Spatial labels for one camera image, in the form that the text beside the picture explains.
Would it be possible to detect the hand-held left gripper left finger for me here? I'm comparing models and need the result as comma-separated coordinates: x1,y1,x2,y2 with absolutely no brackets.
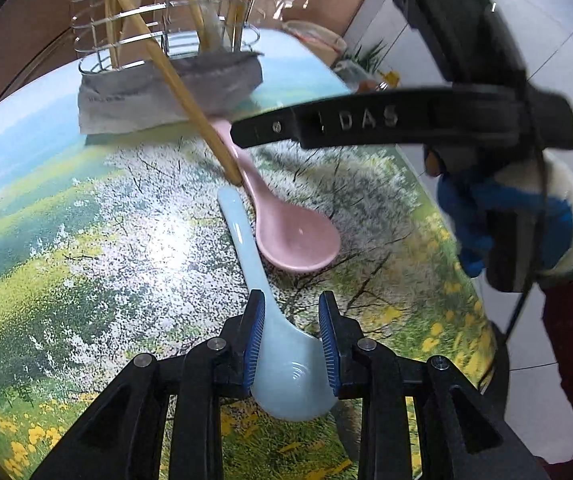
31,289,267,480

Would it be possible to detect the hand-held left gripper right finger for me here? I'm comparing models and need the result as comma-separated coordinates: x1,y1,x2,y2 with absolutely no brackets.
318,290,547,480

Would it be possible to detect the chrome wire utensil rack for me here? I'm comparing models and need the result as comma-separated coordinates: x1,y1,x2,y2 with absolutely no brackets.
69,0,267,75

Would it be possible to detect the grey folded cloth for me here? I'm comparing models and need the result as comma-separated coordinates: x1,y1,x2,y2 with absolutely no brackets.
76,50,267,136

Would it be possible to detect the black cable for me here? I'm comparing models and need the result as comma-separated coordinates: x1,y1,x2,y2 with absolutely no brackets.
477,145,550,396

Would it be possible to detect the green potted plant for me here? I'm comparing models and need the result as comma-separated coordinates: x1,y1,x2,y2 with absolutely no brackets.
334,40,391,82

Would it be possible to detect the person's right hand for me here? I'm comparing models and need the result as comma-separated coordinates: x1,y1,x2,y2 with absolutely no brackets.
437,152,573,291

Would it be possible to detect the pink ceramic spoon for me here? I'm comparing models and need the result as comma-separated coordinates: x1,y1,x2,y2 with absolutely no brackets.
211,119,342,275

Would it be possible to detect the pale round bowl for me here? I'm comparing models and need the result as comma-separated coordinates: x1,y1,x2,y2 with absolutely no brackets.
281,20,350,58

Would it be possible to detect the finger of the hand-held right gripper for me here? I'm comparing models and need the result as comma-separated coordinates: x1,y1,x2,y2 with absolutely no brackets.
230,87,433,151

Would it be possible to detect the light blue ceramic spoon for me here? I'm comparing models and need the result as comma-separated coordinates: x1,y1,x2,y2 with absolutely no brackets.
216,186,340,420

